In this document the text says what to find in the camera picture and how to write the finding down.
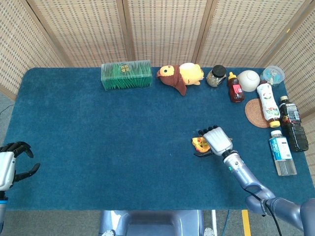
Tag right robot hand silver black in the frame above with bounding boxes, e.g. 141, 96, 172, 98
193, 125, 233, 158

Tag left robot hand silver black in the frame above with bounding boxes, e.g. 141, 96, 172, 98
0, 142, 41, 192

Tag yellow tape measure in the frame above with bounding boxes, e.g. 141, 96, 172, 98
191, 137, 212, 154

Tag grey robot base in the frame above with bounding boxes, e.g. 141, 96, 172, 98
98, 209, 205, 236

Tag woven round coaster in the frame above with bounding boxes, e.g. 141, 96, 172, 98
244, 98, 271, 129

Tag honey bottle red label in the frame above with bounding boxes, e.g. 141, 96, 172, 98
227, 72, 246, 103

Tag glass jar black lid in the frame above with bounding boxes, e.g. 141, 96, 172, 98
206, 64, 227, 88

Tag water bottle blue label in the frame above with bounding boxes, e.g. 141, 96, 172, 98
268, 130, 297, 177

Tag white squeeze bottle yellow cap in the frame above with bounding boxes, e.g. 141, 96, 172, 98
256, 83, 282, 128

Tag white bowl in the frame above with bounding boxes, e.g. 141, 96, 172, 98
237, 70, 261, 92

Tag yellow plush bird brown scarf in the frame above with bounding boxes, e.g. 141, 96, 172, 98
157, 62, 205, 96

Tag dark tea bottle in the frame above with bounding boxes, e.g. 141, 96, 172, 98
278, 95, 309, 153

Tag white pole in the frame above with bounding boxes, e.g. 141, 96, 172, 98
211, 209, 218, 236

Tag clear round container blue contents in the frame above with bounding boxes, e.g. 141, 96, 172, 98
260, 65, 285, 86

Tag blue table mat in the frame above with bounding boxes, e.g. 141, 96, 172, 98
0, 67, 315, 211

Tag clear box green packets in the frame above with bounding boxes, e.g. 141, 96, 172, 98
101, 59, 154, 91

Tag bamboo folding screen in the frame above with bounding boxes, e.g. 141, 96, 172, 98
0, 0, 315, 173

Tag black floor cable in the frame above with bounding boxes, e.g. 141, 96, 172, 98
0, 104, 15, 116

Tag blue floor cable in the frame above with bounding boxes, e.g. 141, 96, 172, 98
222, 209, 231, 236

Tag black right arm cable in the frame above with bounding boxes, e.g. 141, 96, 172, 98
242, 186, 284, 236

